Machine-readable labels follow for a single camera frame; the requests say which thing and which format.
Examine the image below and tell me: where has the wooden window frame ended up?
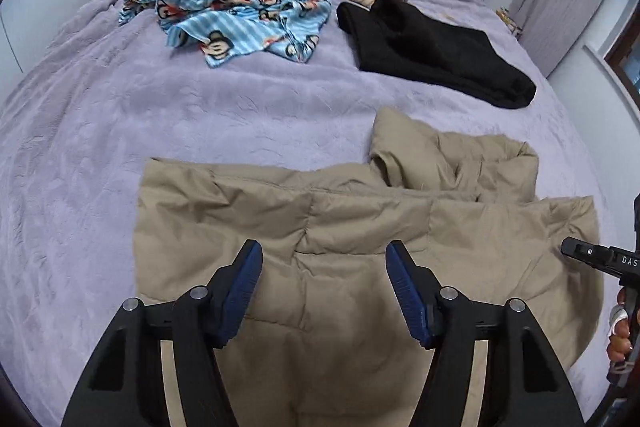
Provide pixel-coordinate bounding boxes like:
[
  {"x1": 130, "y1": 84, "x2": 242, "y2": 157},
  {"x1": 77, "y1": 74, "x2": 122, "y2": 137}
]
[{"x1": 602, "y1": 39, "x2": 640, "y2": 112}]

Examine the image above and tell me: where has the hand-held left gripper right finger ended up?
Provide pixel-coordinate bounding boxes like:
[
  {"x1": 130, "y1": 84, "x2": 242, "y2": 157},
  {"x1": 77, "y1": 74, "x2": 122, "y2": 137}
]
[{"x1": 385, "y1": 239, "x2": 586, "y2": 427}]

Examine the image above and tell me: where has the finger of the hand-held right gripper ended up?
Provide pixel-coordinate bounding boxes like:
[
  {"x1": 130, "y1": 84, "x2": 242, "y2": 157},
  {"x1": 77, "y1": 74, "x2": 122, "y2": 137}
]
[{"x1": 560, "y1": 237, "x2": 611, "y2": 277}]

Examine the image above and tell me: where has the purple fleece blanket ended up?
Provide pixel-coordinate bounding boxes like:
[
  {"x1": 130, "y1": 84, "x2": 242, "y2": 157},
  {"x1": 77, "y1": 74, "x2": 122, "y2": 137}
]
[{"x1": 0, "y1": 0, "x2": 621, "y2": 427}]

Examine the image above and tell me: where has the blue monkey print garment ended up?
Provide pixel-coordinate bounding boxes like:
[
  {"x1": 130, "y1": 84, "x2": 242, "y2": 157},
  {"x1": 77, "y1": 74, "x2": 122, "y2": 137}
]
[{"x1": 118, "y1": 0, "x2": 333, "y2": 70}]

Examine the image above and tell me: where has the beige puffer jacket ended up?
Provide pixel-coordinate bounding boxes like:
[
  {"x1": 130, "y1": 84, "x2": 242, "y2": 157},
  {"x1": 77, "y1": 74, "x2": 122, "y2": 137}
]
[{"x1": 134, "y1": 107, "x2": 606, "y2": 427}]

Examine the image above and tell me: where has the black garment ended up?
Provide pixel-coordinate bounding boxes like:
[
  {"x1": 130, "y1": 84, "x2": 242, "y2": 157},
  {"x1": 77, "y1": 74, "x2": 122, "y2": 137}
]
[{"x1": 336, "y1": 0, "x2": 538, "y2": 110}]

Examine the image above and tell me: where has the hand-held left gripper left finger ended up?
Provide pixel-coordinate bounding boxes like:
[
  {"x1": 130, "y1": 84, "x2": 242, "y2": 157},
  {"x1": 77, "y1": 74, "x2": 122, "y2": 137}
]
[{"x1": 60, "y1": 239, "x2": 264, "y2": 427}]

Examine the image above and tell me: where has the person's right hand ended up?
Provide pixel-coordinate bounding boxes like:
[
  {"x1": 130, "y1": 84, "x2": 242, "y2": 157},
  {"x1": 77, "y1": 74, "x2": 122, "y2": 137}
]
[{"x1": 605, "y1": 286, "x2": 637, "y2": 364}]

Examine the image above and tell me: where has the pile of small boxes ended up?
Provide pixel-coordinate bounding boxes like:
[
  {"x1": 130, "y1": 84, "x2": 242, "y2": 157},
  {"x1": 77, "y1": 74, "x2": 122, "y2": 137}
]
[{"x1": 495, "y1": 7, "x2": 524, "y2": 38}]

